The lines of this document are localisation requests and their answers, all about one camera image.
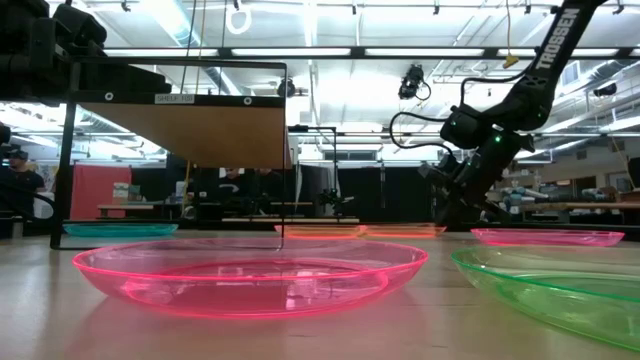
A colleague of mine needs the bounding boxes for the transparent orange plastic plate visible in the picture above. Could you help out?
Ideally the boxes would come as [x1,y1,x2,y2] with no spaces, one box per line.
[363,222,448,239]
[273,223,368,240]

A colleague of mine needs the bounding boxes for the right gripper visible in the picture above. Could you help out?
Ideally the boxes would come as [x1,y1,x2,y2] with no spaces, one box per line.
[418,130,536,227]

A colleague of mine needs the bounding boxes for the red partition panel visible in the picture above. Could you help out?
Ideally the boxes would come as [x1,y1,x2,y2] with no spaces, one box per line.
[69,164,134,221]

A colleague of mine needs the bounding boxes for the transparent teal plastic plate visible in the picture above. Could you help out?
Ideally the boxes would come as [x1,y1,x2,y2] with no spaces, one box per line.
[62,222,180,239]

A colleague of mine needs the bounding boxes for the black curtain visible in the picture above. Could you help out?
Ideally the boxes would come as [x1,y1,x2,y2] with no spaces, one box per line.
[337,165,436,224]

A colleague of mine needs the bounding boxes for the white shelf label sticker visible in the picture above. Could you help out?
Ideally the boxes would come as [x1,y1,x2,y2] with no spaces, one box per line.
[153,92,197,106]

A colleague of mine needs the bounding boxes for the small black background robot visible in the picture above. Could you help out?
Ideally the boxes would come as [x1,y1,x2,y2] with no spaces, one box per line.
[318,187,355,217]

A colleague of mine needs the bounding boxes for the wooden background bench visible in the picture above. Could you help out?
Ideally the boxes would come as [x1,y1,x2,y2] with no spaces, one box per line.
[97,202,156,220]

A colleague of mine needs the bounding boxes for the black curved cable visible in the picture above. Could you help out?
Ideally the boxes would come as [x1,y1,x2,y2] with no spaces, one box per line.
[0,182,57,221]

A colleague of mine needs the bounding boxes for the green white boxes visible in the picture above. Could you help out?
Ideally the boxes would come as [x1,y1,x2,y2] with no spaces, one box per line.
[112,182,143,204]

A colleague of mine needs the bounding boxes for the wooden background tabletop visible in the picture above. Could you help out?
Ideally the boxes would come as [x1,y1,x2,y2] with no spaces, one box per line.
[221,215,361,225]

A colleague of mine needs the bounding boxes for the transparent pink plastic plate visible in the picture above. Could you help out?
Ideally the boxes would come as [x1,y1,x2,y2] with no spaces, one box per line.
[469,227,626,248]
[71,236,430,320]

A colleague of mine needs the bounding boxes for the cluttered background workbench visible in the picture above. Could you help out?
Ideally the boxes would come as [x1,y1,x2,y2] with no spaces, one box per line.
[492,187,640,225]

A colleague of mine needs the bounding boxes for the black overhead light bar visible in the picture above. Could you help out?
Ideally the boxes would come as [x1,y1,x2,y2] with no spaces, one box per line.
[102,46,640,60]

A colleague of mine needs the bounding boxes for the black ceiling camera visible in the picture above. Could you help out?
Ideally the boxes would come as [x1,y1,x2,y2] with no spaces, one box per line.
[397,63,433,101]
[277,77,307,99]

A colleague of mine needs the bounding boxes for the yellow hanging hook cable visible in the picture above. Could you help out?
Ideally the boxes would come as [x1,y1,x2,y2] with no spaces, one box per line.
[502,0,521,70]

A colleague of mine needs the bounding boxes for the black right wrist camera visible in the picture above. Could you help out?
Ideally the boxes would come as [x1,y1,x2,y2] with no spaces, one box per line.
[439,103,497,151]

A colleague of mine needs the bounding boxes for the transparent green plastic plate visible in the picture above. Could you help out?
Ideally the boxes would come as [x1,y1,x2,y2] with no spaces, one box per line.
[449,244,640,353]

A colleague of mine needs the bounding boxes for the silver ventilation duct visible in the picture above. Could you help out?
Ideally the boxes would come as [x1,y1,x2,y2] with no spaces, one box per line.
[137,0,246,96]

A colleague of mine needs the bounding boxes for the white air vent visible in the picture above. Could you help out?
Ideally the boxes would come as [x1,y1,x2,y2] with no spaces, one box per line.
[559,60,582,88]

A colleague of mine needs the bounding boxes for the colourful wall poster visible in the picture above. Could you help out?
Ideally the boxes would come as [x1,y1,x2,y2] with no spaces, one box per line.
[32,162,60,194]

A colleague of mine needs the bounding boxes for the wooden shelf with black frame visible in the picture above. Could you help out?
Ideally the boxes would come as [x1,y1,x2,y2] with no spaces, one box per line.
[49,56,294,251]

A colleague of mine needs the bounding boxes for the black background frame stand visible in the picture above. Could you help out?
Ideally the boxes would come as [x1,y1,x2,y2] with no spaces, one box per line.
[288,124,340,224]

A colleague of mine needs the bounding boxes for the black table frame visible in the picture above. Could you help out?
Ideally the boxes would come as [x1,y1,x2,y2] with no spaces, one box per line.
[0,218,640,242]

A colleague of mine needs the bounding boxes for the person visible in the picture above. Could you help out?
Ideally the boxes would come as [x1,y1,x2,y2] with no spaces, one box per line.
[0,144,49,239]
[252,167,287,201]
[214,167,249,201]

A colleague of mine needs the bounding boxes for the white hanging ring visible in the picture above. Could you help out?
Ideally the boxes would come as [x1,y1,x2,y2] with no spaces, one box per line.
[224,2,254,36]

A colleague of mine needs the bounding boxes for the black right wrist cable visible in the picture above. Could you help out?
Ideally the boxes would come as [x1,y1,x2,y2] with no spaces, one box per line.
[388,110,455,155]

